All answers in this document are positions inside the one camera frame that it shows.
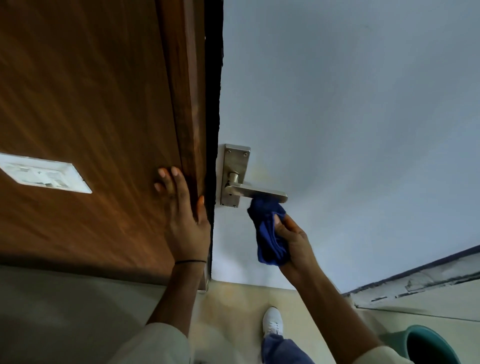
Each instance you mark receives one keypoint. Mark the teal bucket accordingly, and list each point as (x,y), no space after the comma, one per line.
(427,347)

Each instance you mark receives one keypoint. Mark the person's right forearm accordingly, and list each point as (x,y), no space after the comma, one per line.
(333,318)

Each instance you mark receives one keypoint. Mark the white sleeve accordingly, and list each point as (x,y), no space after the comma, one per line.
(153,347)
(382,356)

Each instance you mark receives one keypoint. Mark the blue cleaning cloth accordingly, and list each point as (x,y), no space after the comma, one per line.
(266,232)

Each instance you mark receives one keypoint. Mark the person's left thumb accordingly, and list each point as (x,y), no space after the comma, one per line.
(201,210)

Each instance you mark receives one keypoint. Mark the white switch plate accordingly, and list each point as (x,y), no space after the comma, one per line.
(45,173)

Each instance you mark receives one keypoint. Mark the person's left forearm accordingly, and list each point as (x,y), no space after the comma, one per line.
(178,296)

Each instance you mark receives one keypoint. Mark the white right sleeve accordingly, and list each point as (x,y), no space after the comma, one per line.
(382,356)

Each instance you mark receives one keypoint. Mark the white door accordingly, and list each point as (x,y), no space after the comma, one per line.
(356,131)

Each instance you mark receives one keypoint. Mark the person's right thumb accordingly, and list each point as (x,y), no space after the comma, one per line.
(283,227)

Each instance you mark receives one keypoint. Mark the black wrist band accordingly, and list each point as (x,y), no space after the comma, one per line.
(190,261)

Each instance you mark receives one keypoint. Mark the person's left middle finger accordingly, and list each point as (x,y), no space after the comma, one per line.
(168,191)

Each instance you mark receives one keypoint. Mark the white left sleeve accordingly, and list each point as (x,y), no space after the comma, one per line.
(153,347)

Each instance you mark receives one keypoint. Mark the person's right hand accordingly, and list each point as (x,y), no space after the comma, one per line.
(298,251)

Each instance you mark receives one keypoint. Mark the white shoe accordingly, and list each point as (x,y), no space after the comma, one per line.
(272,322)

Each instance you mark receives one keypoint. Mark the person's left hand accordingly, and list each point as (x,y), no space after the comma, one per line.
(187,236)

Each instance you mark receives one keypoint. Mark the blue trouser leg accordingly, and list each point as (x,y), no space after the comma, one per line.
(283,350)

